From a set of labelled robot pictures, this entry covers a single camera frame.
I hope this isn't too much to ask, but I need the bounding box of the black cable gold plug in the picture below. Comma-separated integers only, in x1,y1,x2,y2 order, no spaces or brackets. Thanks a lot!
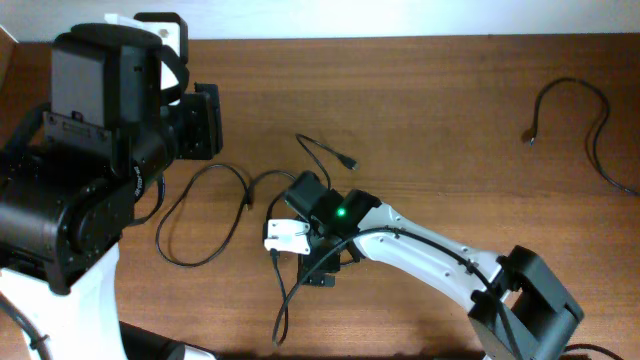
154,163,294,269

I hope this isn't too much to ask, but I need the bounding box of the black cable short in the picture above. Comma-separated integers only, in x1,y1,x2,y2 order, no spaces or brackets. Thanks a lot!
521,77,639,197

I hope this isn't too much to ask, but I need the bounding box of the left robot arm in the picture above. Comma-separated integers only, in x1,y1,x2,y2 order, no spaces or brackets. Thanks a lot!
1,13,222,359

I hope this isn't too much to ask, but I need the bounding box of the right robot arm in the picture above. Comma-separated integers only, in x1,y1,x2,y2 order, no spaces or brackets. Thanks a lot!
284,171,584,360

